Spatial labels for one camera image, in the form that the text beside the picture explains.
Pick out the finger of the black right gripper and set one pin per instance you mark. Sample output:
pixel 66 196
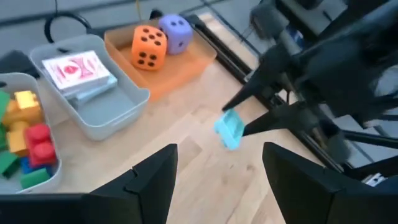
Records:
pixel 255 84
pixel 280 119

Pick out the red toy block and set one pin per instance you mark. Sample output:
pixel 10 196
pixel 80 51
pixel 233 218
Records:
pixel 40 144

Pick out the mint toy block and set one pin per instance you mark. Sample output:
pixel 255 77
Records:
pixel 230 129

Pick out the small dark green toy block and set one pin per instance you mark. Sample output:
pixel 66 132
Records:
pixel 34 178

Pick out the purple foam die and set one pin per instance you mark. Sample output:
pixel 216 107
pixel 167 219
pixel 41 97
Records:
pixel 177 34

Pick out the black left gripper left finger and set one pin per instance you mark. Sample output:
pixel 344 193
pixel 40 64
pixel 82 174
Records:
pixel 152 186

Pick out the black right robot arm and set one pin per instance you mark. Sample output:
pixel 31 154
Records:
pixel 351 62

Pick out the red patterned playing card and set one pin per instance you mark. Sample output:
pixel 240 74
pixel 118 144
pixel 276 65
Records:
pixel 76 70

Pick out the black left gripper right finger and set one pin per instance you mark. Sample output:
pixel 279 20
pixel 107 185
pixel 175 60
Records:
pixel 298 193

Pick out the orange foam die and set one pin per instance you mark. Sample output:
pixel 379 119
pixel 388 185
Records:
pixel 149 48

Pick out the orange plastic tray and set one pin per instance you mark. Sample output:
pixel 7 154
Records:
pixel 186 68

